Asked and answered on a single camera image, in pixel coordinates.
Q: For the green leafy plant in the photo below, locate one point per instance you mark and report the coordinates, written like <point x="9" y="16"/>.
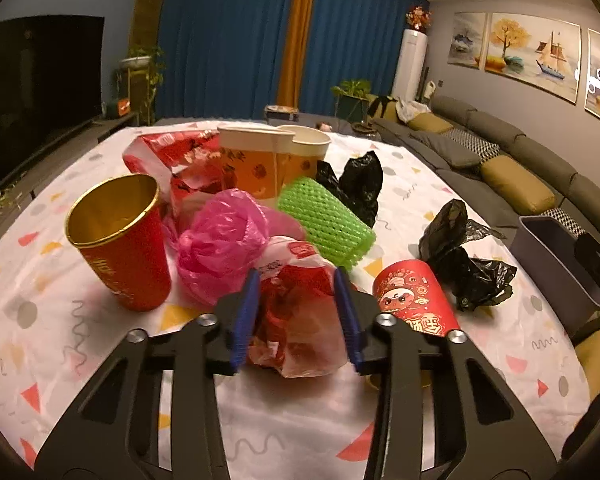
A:
<point x="352" y="87"/>

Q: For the pink plastic bag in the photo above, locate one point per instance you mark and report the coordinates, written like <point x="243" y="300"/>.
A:
<point x="220" y="240"/>

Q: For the tall orange printed paper cup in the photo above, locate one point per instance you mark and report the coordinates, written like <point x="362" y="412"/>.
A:
<point x="252" y="170"/>

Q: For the printed cardboard box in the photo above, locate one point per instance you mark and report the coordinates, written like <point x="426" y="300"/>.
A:
<point x="281" y="112"/>

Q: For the red cartoon printed paper cup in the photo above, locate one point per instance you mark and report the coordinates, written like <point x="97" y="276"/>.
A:
<point x="415" y="300"/>

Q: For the orange curtain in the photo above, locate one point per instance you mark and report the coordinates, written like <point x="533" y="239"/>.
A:
<point x="297" y="35"/>

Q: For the large mustard cushion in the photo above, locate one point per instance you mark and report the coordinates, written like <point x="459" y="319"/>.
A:
<point x="517" y="185"/>

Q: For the grey television cabinet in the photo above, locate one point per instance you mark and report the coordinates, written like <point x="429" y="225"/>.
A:
<point x="55" y="145"/>

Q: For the white printed tablecloth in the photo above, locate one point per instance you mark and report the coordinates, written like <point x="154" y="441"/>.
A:
<point x="430" y="170"/>

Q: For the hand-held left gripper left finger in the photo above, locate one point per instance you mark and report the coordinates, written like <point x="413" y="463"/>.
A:
<point x="245" y="310"/>

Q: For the mustard yellow fabric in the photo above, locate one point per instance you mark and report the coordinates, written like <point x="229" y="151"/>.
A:
<point x="595" y="360"/>

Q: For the red paper cup gold inside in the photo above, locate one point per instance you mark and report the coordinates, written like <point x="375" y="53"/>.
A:
<point x="130" y="270"/>

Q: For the white clothing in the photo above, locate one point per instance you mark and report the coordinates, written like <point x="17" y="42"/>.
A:
<point x="414" y="110"/>

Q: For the red printed plastic bag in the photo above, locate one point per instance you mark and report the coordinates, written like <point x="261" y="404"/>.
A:
<point x="180" y="160"/>

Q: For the short orange printed paper cup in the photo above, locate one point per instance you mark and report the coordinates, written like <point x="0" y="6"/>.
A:
<point x="305" y="160"/>

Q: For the small brown figurine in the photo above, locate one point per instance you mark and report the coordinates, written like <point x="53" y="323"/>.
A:
<point x="323" y="125"/>

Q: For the dark green planter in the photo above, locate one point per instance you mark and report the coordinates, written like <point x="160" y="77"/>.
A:
<point x="352" y="109"/>

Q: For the trailing plant in white pot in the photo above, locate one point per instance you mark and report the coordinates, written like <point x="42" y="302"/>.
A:
<point x="140" y="65"/>

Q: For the red flower decoration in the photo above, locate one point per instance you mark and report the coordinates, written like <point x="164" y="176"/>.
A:
<point x="418" y="17"/>

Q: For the orange speaker box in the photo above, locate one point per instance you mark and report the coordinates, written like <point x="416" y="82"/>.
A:
<point x="117" y="109"/>

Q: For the grey cushion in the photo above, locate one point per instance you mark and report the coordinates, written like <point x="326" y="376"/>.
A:
<point x="442" y="147"/>

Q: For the green foam fruit net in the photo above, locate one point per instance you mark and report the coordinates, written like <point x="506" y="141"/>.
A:
<point x="320" y="220"/>

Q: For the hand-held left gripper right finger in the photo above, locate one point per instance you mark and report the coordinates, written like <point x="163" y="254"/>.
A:
<point x="347" y="320"/>

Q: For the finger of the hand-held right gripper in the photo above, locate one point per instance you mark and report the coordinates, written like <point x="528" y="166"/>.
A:
<point x="597" y="270"/>

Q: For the grey trash bin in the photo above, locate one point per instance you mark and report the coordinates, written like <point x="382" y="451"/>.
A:
<point x="545" y="270"/>

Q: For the blue curtain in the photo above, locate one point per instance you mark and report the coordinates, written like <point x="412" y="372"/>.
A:
<point x="220" y="40"/>
<point x="355" y="45"/>

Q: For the black plastic bag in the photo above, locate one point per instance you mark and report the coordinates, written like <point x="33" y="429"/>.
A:
<point x="455" y="250"/>
<point x="355" y="180"/>

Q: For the small mustard cushion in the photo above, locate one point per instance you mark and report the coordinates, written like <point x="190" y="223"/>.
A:
<point x="430" y="122"/>

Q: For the red and white plastic bag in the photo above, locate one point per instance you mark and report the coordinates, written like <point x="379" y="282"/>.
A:
<point x="295" y="320"/>

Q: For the white standing air conditioner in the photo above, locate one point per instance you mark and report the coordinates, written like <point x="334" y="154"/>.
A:
<point x="409" y="65"/>

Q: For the black and white patterned cushion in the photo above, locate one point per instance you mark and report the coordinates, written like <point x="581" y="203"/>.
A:
<point x="477" y="142"/>
<point x="572" y="220"/>

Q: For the grey sofa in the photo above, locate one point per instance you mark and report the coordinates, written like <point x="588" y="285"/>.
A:
<point x="530" y="145"/>

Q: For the tree and sailboat painting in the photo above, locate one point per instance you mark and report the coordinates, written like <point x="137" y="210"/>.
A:
<point x="530" y="55"/>

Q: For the black television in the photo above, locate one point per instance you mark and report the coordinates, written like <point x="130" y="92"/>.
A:
<point x="30" y="100"/>

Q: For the small boat painting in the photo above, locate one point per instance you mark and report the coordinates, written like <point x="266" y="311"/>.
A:
<point x="467" y="40"/>

